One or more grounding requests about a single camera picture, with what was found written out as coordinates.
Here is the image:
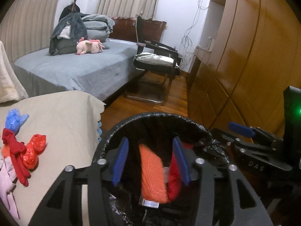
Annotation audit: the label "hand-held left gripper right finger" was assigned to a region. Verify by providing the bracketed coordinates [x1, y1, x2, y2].
[172, 137, 274, 226]

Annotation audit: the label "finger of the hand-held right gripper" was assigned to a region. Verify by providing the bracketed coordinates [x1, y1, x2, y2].
[210, 128, 293, 172]
[228, 122, 285, 146]

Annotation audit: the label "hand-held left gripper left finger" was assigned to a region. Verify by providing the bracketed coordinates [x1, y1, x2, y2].
[28, 137, 130, 226]

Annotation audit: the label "black plastic bin liner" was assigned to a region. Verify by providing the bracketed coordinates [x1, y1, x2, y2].
[90, 112, 232, 226]

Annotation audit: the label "black trash bin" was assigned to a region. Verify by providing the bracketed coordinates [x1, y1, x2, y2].
[90, 112, 232, 226]

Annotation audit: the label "red sock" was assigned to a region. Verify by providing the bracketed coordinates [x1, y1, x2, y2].
[2, 128, 32, 186]

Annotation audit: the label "orange foam net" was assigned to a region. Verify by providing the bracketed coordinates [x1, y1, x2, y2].
[138, 143, 169, 204]
[0, 145, 12, 161]

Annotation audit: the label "red fabric piece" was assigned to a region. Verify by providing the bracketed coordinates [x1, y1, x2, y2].
[166, 143, 196, 202]

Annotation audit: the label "wooden wardrobe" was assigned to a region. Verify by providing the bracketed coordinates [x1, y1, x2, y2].
[187, 0, 301, 137]

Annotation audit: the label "beige tablecloth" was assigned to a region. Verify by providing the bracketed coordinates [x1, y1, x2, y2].
[0, 91, 106, 226]

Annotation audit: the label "red plastic bag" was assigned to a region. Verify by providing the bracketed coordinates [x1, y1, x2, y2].
[24, 134, 47, 170]

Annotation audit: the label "wooden desk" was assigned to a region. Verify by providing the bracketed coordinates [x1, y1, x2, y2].
[188, 45, 213, 92]

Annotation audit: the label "bed with grey sheet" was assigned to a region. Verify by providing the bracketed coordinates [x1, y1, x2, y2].
[13, 38, 151, 104]

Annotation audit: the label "silver cushion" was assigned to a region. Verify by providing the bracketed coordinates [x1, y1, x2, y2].
[134, 52, 176, 68]

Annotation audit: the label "blue plastic bag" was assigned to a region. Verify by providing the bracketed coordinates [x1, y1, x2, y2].
[5, 108, 30, 136]

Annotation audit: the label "pink cloth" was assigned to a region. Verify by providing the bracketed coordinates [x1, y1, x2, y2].
[0, 157, 20, 220]

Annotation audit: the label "pink plush toy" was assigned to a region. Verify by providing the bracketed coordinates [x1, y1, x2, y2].
[76, 38, 104, 56]

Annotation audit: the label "dark green pillow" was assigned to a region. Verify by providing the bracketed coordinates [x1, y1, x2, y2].
[56, 39, 80, 54]

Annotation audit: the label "black metal chair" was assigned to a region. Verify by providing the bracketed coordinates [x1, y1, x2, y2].
[126, 14, 183, 104]

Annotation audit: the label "wooden headboard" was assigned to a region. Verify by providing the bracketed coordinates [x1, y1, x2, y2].
[109, 16, 168, 46]

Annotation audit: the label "grey folded duvet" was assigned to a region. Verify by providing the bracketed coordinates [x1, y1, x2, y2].
[82, 14, 116, 39]

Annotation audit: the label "cream quilted blanket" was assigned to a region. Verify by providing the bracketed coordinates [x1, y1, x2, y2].
[0, 41, 29, 104]

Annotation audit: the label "white folded cloth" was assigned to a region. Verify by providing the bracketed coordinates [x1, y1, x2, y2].
[58, 25, 71, 39]

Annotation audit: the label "dark grey fleece blanket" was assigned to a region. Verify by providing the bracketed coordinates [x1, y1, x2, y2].
[49, 12, 89, 56]

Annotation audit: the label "black hanging garment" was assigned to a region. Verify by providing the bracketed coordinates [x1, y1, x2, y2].
[59, 5, 76, 24]

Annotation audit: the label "wooden coat rack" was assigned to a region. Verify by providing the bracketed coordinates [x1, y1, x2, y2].
[68, 0, 82, 13]

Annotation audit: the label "hanging white cables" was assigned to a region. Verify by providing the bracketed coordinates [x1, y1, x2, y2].
[181, 0, 213, 63]

